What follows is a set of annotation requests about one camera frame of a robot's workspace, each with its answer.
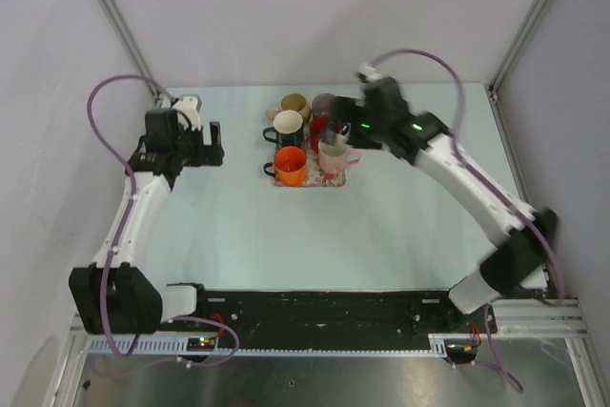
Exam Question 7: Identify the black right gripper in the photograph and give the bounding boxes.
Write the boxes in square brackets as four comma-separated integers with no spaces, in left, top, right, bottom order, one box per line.
[322,95,391,151]

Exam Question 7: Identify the purple mug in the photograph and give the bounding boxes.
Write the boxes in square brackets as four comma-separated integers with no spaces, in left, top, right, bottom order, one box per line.
[312,93,335,119]

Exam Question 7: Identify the pink ceramic mug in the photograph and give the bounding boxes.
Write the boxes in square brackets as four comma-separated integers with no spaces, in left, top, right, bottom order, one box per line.
[318,135,361,176]

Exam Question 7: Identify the dark green mug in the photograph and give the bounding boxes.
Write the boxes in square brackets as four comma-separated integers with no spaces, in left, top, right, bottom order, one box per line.
[262,111,304,148]

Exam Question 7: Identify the orange mug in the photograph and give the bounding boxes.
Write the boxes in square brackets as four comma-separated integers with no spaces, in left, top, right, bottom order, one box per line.
[263,146,308,187]

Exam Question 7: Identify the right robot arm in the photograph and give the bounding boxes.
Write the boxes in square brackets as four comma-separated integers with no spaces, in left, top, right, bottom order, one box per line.
[323,76,558,332]

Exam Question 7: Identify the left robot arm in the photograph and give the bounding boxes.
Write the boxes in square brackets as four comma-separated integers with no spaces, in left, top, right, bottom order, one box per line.
[69,108,225,335]

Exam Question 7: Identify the floral pattern tray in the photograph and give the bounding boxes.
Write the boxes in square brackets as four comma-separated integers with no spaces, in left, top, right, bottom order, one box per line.
[263,137,347,188]

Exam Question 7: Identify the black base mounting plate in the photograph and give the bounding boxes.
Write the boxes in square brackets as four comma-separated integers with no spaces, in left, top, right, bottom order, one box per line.
[190,290,498,333]

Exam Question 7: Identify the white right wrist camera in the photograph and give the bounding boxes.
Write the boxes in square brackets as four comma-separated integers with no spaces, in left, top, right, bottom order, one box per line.
[356,62,391,92]

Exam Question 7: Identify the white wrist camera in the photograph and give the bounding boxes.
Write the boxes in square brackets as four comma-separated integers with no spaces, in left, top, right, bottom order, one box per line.
[356,62,391,92]
[172,95,202,131]

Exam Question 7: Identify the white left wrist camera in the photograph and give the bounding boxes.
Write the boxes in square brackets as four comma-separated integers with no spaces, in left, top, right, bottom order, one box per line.
[172,95,202,131]

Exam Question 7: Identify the grey slotted cable duct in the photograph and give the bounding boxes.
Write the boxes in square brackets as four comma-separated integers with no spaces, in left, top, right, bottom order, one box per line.
[85,333,480,358]

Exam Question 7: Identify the aluminium frame rail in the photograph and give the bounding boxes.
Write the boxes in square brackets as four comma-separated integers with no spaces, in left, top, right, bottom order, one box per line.
[69,296,592,339]

